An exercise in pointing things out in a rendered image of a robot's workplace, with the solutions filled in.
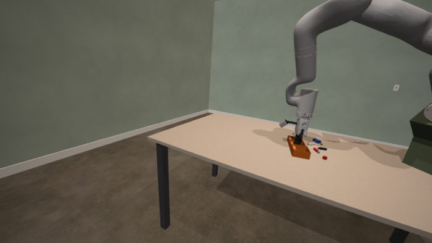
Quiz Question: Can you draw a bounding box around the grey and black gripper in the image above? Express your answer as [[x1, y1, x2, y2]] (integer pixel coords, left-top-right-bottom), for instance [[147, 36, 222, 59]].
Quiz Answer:
[[294, 116, 310, 145]]

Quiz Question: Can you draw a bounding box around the orange rack of bins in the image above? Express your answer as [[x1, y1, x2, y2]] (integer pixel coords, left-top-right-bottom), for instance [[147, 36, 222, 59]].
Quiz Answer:
[[287, 136, 311, 160]]

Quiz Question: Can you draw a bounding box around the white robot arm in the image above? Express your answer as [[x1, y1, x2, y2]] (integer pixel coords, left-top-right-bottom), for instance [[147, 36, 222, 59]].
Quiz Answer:
[[286, 0, 432, 118]]

